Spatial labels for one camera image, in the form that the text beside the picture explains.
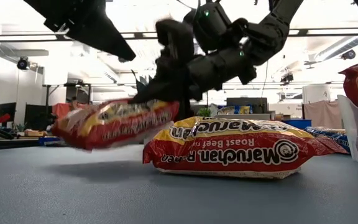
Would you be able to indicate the blue plastic tub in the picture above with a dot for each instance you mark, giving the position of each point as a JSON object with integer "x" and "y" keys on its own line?
{"x": 297, "y": 123}

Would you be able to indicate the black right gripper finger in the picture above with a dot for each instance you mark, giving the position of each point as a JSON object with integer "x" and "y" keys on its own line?
{"x": 176, "y": 40}
{"x": 163, "y": 87}

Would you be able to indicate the red Roast Beef ramen pack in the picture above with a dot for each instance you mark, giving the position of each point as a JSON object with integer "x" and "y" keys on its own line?
{"x": 357, "y": 84}
{"x": 228, "y": 149}
{"x": 110, "y": 124}

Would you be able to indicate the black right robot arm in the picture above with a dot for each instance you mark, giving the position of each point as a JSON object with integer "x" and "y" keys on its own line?
{"x": 269, "y": 34}

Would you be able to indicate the black metal stand frame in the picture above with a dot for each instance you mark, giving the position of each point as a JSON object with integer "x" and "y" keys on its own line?
{"x": 47, "y": 99}

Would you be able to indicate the translucent white plastic bin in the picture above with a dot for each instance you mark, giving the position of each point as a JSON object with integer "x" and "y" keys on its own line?
{"x": 353, "y": 130}

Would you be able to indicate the person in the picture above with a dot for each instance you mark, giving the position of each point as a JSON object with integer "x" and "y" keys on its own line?
{"x": 74, "y": 102}

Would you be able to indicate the white boxy unit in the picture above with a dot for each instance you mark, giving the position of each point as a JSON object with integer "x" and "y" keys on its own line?
{"x": 54, "y": 74}
{"x": 315, "y": 93}

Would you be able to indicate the black ceiling spot lamp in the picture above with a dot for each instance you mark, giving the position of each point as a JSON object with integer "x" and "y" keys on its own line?
{"x": 23, "y": 63}
{"x": 349, "y": 54}
{"x": 287, "y": 77}

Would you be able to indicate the silver ventilation duct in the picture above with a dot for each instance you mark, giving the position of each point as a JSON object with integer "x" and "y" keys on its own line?
{"x": 337, "y": 49}

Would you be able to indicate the small green potted plant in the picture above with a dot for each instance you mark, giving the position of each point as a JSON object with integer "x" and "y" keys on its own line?
{"x": 204, "y": 112}

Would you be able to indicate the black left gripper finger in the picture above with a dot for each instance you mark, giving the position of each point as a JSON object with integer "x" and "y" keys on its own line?
{"x": 107, "y": 40}

